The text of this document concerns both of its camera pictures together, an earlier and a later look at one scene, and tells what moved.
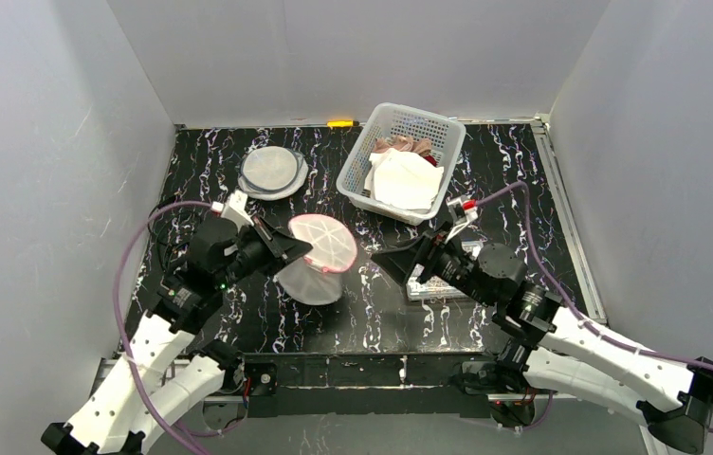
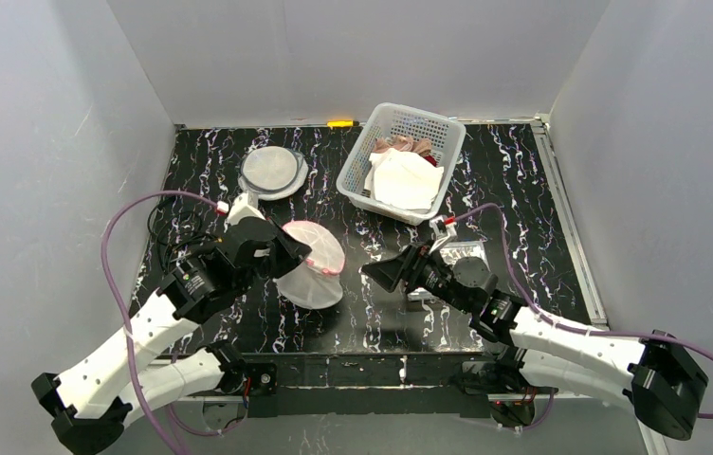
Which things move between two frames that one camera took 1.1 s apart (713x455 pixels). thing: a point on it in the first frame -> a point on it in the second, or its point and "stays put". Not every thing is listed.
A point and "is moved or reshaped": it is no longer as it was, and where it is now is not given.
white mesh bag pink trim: [316, 279] is moved or reshaped
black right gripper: [425, 259] -> [411, 272]
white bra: [402, 180] stays put
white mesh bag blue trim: [272, 172] stays put
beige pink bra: [403, 143] stays put
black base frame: [364, 385] stays put
